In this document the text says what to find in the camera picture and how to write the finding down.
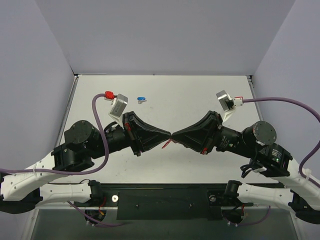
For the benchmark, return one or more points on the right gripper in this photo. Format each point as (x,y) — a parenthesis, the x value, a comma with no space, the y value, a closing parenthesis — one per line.
(213,133)

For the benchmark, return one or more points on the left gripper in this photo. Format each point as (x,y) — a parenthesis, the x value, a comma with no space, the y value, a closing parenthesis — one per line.
(130,133)

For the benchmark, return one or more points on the red key tag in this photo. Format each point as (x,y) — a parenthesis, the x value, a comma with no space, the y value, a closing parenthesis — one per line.
(166,144)

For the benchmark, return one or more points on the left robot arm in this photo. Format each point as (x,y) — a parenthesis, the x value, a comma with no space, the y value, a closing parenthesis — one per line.
(21,192)

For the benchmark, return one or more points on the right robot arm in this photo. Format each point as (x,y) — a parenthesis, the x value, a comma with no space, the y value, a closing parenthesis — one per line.
(300,194)

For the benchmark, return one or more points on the blue key tag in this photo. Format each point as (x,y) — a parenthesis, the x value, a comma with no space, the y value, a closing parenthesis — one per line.
(141,98)

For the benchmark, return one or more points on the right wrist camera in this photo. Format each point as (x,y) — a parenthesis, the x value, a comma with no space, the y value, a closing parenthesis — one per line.
(227,104)

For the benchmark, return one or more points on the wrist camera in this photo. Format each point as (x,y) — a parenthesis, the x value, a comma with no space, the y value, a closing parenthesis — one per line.
(118,105)
(227,104)

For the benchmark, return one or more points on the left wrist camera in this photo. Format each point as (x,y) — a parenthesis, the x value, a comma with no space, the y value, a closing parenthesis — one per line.
(118,105)

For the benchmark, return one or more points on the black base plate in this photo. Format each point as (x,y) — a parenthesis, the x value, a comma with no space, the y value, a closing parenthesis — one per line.
(155,201)

